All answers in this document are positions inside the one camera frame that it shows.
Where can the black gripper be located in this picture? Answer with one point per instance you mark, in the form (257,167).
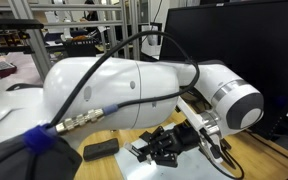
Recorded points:
(164,146)

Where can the black white marker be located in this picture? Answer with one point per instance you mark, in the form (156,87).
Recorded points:
(132,149)

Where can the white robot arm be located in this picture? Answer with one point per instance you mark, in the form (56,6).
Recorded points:
(41,128)

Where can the black tape square left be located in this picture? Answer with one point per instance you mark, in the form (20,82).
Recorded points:
(146,136)

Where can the white paper sheet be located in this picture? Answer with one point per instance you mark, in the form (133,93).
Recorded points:
(192,165)

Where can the black eraser block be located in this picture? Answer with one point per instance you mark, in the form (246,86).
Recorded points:
(99,150)

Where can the large black monitor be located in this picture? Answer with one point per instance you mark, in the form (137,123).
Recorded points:
(250,37)

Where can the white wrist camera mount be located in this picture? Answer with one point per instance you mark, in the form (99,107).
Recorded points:
(208,130)

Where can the aluminium frame post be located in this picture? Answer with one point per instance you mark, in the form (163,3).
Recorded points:
(21,10)

